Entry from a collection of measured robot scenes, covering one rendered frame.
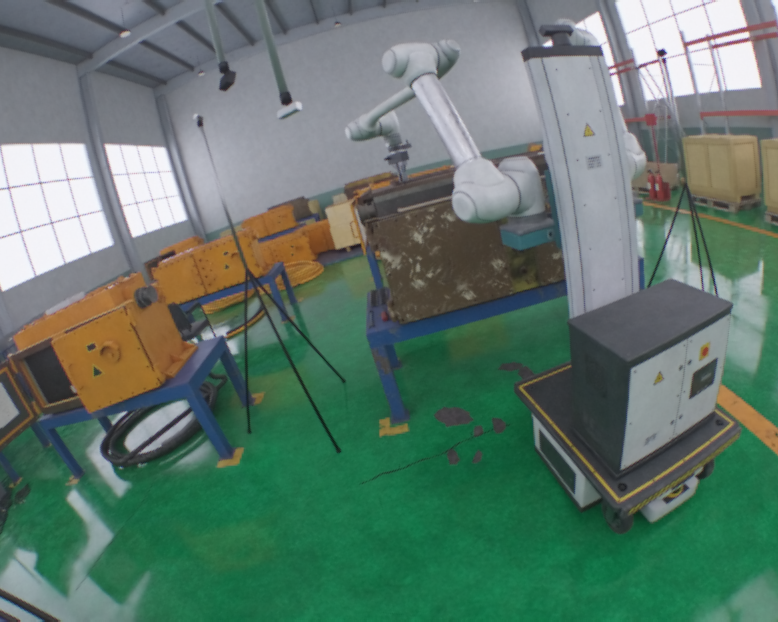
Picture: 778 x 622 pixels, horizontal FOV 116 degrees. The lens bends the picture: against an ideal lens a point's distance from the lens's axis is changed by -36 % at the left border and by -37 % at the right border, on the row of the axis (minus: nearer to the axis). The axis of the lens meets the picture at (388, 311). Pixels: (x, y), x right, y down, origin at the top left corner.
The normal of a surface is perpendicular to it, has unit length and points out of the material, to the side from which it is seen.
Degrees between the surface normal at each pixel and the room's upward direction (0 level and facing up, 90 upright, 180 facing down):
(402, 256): 90
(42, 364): 90
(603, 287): 90
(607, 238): 90
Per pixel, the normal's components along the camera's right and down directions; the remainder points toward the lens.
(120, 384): 0.30, 0.26
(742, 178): 0.00, 0.36
